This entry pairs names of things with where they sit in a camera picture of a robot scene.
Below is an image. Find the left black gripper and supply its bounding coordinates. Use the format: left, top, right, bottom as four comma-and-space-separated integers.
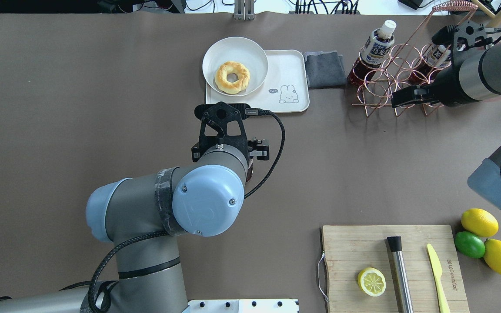
191, 130, 270, 163

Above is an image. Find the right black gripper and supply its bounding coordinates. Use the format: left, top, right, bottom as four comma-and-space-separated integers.
391, 70, 464, 108

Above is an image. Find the tea bottle white cap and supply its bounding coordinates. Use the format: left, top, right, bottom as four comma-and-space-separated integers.
245, 156, 254, 183

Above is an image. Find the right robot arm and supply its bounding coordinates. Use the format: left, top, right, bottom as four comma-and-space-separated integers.
391, 43, 501, 210

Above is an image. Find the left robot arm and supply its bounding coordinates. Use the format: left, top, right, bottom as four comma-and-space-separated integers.
0, 133, 270, 313

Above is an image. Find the cream rectangular serving tray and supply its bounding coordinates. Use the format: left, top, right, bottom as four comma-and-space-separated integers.
205, 50, 310, 113

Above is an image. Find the folded grey cloth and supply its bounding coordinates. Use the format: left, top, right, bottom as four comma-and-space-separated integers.
304, 51, 347, 89

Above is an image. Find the white round plate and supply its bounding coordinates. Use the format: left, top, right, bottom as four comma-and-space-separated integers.
202, 37, 268, 97

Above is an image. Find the bamboo cutting board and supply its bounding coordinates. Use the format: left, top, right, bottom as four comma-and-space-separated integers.
322, 225, 470, 313

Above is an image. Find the yellow lemon upper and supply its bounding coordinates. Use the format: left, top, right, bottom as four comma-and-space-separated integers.
461, 208, 499, 237

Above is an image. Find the steel muddler black tip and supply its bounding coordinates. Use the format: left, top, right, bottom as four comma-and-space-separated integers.
387, 236, 414, 313

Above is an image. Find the green lime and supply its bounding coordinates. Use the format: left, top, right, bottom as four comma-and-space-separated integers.
454, 230, 486, 258

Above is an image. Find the half lemon slice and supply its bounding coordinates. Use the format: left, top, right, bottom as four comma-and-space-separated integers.
357, 267, 386, 297

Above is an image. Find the yellow plastic knife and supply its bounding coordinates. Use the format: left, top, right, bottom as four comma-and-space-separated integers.
426, 243, 451, 313

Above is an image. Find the copper wire bottle rack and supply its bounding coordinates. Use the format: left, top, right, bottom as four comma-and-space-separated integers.
354, 0, 478, 117

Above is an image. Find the aluminium frame post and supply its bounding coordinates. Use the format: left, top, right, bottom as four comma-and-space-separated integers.
233, 0, 256, 20

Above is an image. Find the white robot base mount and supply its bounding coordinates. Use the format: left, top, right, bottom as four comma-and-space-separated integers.
183, 298, 300, 313

